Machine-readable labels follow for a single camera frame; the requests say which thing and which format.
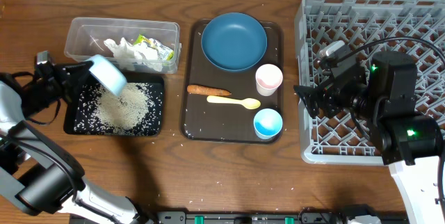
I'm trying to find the white tissue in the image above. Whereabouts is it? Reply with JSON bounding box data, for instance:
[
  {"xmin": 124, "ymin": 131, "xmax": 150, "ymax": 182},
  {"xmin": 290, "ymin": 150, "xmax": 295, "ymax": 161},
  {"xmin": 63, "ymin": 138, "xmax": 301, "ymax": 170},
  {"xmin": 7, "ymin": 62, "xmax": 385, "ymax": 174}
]
[{"xmin": 104, "ymin": 38, "xmax": 163, "ymax": 72}]

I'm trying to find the dark brown serving tray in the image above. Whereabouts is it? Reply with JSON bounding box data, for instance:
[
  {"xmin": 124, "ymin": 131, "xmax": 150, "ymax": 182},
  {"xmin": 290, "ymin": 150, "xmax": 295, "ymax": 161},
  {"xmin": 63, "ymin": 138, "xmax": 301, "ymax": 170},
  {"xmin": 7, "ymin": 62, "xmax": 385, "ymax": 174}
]
[{"xmin": 180, "ymin": 19, "xmax": 284, "ymax": 145}]

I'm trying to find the dark blue plate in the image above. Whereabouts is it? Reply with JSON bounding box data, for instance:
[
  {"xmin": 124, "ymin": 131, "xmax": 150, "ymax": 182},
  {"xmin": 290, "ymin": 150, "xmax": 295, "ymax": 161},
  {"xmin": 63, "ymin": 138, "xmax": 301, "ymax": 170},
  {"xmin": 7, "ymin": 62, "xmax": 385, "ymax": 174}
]
[{"xmin": 201, "ymin": 13, "xmax": 268, "ymax": 72}]

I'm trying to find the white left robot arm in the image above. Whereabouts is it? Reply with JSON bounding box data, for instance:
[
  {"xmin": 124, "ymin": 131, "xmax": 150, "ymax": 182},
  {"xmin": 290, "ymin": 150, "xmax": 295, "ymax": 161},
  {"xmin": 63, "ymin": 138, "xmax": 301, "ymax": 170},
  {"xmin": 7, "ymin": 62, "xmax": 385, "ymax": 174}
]
[{"xmin": 1, "ymin": 51, "xmax": 157, "ymax": 223}]

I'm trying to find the small blue cup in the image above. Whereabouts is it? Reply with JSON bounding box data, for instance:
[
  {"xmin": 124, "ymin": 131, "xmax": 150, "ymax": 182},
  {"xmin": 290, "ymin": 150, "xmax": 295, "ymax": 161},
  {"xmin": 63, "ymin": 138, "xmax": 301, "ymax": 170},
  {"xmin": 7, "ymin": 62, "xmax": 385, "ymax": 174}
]
[{"xmin": 253, "ymin": 109, "xmax": 283, "ymax": 140}]

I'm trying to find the pink cup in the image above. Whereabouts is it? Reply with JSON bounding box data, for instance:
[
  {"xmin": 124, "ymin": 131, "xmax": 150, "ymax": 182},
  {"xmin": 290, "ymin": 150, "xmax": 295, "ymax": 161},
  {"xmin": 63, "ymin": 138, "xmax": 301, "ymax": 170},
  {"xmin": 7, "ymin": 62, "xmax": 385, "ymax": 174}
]
[{"xmin": 255, "ymin": 64, "xmax": 283, "ymax": 97}]

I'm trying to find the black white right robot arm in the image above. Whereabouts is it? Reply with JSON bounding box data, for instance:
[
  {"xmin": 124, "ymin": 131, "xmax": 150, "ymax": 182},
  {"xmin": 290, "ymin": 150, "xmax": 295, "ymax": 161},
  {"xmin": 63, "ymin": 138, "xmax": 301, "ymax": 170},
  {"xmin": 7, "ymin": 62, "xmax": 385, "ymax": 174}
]
[{"xmin": 294, "ymin": 47, "xmax": 444, "ymax": 223}]

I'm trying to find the clear plastic bin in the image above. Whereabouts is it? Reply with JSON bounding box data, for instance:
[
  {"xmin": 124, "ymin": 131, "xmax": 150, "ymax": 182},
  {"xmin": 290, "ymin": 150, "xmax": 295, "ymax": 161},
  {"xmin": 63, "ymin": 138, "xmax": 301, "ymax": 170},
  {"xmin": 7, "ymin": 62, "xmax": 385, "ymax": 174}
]
[{"xmin": 64, "ymin": 17, "xmax": 181, "ymax": 74}]

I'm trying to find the spilled white rice pile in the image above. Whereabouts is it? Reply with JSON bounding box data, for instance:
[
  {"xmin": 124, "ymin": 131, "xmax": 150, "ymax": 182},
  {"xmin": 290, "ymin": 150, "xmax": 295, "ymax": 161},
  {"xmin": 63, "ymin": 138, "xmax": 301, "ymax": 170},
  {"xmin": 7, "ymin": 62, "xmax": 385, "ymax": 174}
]
[{"xmin": 74, "ymin": 81, "xmax": 163, "ymax": 136}]

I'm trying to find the green snack wrapper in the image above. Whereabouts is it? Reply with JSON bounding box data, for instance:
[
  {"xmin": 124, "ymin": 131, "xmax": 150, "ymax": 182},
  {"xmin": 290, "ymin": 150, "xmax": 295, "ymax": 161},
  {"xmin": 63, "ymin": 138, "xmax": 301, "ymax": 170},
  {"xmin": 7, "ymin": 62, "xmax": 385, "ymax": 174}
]
[{"xmin": 133, "ymin": 35, "xmax": 174, "ymax": 61}]

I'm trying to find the yellow plastic spoon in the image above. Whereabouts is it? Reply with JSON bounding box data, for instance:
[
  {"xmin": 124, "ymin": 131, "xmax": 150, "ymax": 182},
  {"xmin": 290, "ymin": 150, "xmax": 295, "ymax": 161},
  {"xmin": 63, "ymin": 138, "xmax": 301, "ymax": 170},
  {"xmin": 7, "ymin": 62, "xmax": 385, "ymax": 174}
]
[{"xmin": 207, "ymin": 95, "xmax": 261, "ymax": 110}]

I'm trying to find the black waste tray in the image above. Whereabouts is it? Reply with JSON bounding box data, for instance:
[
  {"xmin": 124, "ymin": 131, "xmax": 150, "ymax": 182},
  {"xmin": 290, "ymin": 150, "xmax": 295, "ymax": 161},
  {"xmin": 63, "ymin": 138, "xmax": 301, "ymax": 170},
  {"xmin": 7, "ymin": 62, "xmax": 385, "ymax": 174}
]
[{"xmin": 63, "ymin": 73, "xmax": 165, "ymax": 137}]

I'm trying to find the grey dishwasher rack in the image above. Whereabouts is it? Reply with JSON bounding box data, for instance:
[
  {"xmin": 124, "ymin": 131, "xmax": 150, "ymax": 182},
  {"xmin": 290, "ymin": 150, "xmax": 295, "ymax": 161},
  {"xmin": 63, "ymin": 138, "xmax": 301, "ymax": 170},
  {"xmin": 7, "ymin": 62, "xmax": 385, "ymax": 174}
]
[{"xmin": 294, "ymin": 0, "xmax": 444, "ymax": 166}]

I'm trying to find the orange carrot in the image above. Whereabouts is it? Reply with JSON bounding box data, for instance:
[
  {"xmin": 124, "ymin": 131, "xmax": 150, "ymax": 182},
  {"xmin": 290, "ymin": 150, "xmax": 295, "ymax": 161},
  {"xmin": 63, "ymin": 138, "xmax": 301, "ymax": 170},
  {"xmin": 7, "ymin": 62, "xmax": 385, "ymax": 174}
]
[{"xmin": 187, "ymin": 85, "xmax": 231, "ymax": 96}]

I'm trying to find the light blue rice bowl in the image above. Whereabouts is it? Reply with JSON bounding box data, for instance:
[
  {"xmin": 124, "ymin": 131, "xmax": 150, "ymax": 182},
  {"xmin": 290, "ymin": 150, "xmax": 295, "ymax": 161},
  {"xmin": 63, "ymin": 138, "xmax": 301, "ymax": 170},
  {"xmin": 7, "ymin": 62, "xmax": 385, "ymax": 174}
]
[{"xmin": 88, "ymin": 54, "xmax": 127, "ymax": 96}]

